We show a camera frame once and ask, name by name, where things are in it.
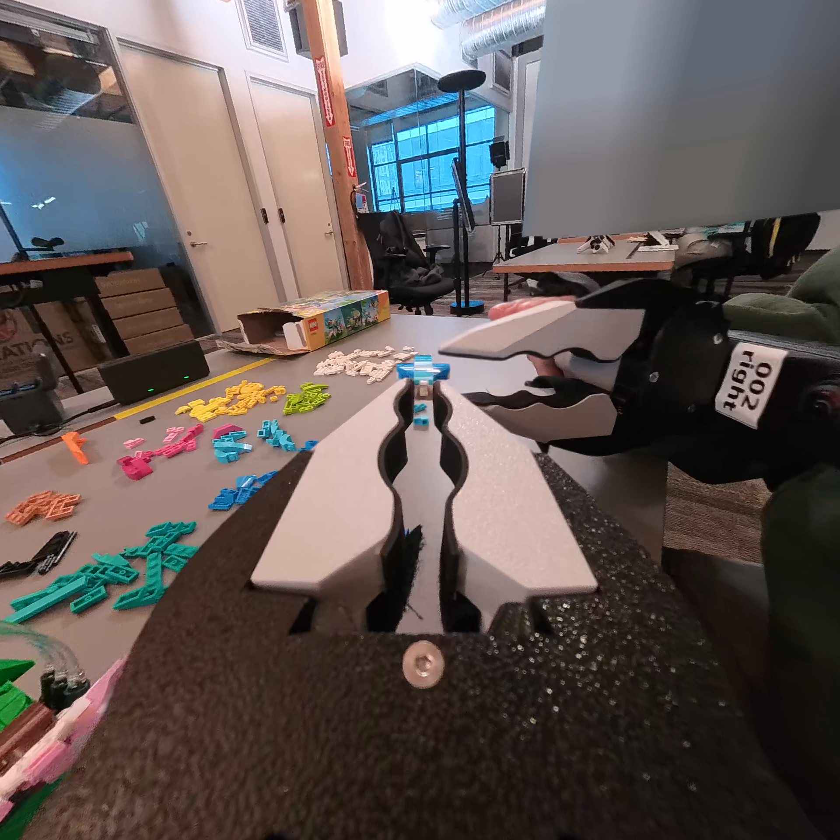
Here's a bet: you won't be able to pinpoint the large window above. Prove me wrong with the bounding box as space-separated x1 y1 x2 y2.
369 105 498 214

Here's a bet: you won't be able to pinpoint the green brown pink lego model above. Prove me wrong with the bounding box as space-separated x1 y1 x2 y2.
0 620 127 824

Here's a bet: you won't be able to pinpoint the pile of lime lego pieces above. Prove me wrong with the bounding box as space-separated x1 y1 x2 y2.
283 382 331 416

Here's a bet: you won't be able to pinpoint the wooden top desk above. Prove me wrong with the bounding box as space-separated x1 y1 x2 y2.
0 251 135 395

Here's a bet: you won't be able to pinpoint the white wall vent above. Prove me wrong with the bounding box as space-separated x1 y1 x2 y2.
235 0 290 61

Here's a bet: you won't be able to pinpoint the black office chair with cloth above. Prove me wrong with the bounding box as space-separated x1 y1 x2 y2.
357 210 458 316

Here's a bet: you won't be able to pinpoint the person's right hand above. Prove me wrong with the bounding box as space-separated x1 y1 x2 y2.
489 295 578 395

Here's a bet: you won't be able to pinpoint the pile of light cyan lego pieces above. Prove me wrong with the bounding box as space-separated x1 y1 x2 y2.
211 423 253 464

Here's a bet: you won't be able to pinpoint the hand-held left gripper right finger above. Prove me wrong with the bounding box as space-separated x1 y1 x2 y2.
433 381 599 632

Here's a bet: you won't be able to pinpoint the light panel on tripod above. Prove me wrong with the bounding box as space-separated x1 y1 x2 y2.
489 167 528 227

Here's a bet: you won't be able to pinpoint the black floor lamp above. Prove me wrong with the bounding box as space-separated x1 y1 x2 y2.
437 69 488 316

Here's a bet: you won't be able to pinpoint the black box with green lights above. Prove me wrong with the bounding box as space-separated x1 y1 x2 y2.
98 340 211 404

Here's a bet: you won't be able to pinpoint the pile of yellow lego pieces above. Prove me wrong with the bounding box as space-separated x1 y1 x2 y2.
176 381 287 421

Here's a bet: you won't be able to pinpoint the pile of white lego pieces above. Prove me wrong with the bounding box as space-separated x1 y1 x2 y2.
314 346 416 385

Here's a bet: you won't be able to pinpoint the person's right forearm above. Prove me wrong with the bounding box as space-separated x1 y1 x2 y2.
722 246 840 358

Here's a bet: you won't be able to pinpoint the black charging device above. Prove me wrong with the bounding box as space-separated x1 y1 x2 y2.
0 354 67 435

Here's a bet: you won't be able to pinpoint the pile of black lego pieces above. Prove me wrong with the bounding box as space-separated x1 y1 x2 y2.
0 530 77 578

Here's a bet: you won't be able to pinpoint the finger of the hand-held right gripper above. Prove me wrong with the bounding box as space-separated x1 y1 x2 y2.
462 386 619 446
438 298 648 362

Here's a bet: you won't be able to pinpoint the pile of azure lego pieces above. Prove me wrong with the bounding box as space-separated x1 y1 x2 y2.
257 420 320 454

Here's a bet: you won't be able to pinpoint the silver spiral air duct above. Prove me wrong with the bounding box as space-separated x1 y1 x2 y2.
430 0 547 61

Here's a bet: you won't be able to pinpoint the person's dark green clothing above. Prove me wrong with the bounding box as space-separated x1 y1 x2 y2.
663 459 840 840

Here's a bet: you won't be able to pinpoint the pile of teal lego pieces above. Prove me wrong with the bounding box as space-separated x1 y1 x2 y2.
3 521 199 624

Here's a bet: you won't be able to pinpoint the pile of salmon lego pieces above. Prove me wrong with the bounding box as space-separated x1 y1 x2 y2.
5 491 81 527

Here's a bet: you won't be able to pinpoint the small blue white lego build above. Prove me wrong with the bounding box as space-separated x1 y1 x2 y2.
396 354 451 434

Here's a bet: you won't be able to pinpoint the printed cardboard boxes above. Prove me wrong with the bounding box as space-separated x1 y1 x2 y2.
0 305 99 395

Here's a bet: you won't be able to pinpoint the pile of pink lego pieces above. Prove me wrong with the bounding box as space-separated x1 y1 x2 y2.
117 423 204 481

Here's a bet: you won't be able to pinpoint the cream door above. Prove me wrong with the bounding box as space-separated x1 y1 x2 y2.
118 39 283 332
248 73 349 309

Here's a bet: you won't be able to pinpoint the pile of blue lego pieces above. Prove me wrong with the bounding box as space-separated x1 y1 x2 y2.
209 470 280 513

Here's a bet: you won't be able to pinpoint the wooden post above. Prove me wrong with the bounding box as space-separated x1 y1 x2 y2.
301 0 375 291

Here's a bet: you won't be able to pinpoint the stack of cardboard boxes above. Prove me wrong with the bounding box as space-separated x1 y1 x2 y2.
94 268 196 357

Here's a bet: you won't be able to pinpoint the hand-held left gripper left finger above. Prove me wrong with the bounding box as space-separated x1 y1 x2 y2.
251 378 411 626

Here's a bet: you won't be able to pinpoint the yellow tape stripe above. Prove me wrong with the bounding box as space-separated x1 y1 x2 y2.
115 356 278 421

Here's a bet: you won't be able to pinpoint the wooden table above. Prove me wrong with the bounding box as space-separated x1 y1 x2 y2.
492 236 680 293

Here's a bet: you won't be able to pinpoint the cardboard lego box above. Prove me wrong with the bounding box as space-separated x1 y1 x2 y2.
217 290 392 356

